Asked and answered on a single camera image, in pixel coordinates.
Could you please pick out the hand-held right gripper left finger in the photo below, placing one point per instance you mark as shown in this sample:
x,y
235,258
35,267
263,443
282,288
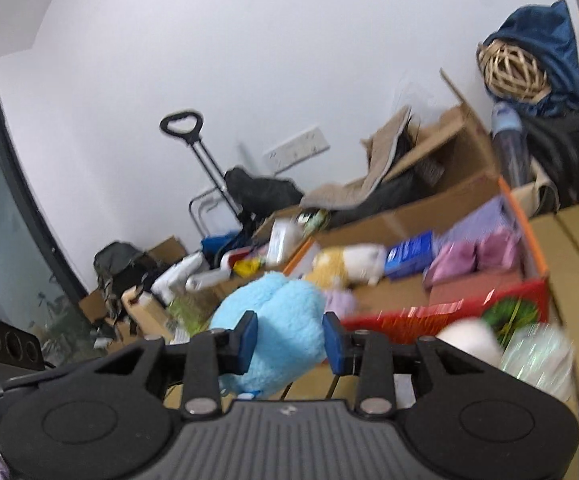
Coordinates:
x,y
247,341

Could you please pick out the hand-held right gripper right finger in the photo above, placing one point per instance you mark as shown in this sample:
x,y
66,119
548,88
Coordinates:
x,y
334,346

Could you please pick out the light blue plush toy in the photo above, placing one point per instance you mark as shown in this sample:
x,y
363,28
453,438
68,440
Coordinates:
x,y
282,317

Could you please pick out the small purple plush toy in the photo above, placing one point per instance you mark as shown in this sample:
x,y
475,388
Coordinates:
x,y
342,302

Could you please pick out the white and yellow plush toy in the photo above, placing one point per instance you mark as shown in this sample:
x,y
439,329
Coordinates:
x,y
352,262

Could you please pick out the blue tissue pack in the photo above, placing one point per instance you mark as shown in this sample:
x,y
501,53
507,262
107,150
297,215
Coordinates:
x,y
409,255

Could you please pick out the purple towel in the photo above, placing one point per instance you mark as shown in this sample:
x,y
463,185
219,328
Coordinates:
x,y
479,220

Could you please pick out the orange and red cardboard box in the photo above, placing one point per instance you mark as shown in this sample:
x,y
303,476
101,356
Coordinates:
x,y
534,260

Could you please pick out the yellow snack packet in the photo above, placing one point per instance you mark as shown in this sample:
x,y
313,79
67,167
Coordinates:
x,y
249,265

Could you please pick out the white plastic bag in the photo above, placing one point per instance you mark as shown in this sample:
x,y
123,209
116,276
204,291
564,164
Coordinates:
x,y
177,275

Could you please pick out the cardboard box of sundries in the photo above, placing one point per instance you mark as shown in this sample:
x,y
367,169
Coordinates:
x,y
282,250

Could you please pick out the white packet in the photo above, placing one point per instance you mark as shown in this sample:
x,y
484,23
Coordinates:
x,y
282,239

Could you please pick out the small brown cardboard box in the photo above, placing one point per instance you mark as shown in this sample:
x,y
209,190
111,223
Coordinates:
x,y
167,250

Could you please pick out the dark glass door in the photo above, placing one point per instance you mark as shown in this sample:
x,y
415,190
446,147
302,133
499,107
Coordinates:
x,y
9,220

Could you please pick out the dark backpack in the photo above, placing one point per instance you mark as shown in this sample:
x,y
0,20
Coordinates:
x,y
119,267

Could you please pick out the white ball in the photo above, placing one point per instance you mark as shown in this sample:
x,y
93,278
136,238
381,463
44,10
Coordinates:
x,y
469,342

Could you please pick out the black bag on trolley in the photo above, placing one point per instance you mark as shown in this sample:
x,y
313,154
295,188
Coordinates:
x,y
259,190

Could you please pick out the black bag under mat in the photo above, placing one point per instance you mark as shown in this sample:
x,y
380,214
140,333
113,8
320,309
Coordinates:
x,y
394,191

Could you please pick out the beige fleece mat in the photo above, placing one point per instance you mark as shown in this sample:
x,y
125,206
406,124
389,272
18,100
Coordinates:
x,y
369,177

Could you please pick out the green round packet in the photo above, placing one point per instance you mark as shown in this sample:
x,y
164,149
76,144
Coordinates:
x,y
512,316

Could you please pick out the large brown cardboard box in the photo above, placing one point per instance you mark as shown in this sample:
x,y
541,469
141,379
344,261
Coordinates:
x,y
454,155

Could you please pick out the blue water bottle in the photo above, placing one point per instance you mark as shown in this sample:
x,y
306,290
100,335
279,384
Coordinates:
x,y
510,147

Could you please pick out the woven rattan ball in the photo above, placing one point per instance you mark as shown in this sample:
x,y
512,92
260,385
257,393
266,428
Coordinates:
x,y
512,72

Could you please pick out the blue cloth bag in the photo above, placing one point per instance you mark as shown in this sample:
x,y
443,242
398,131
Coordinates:
x,y
549,40

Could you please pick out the metal trolley frame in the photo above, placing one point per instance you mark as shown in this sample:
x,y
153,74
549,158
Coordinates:
x,y
204,210

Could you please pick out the wall socket panel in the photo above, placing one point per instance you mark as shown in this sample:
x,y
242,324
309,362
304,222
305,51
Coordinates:
x,y
297,150

